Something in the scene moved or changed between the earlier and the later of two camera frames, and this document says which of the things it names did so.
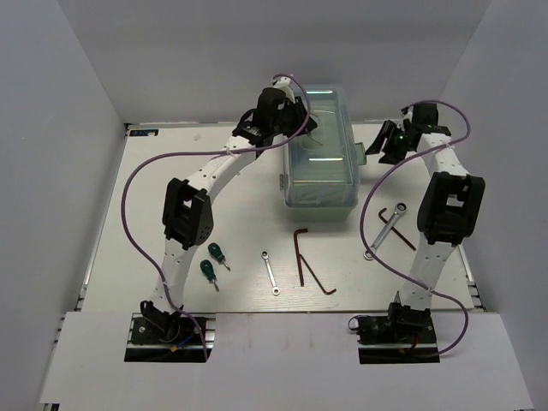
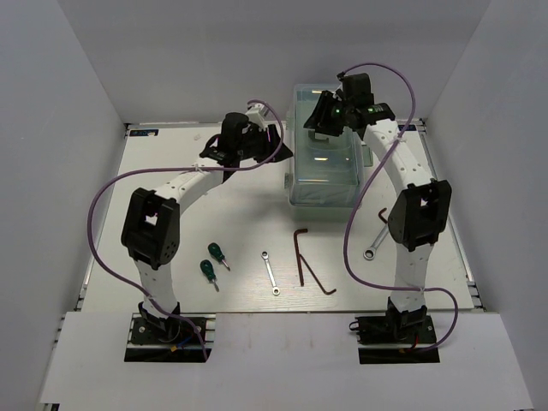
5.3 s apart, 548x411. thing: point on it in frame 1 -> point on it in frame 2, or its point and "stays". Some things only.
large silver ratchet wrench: [400, 209] stays
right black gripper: [388, 129] -> [318, 120]
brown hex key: [314, 276] stays
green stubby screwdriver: [208, 271] stays
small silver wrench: [276, 291] stays
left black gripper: [300, 112] -> [271, 146]
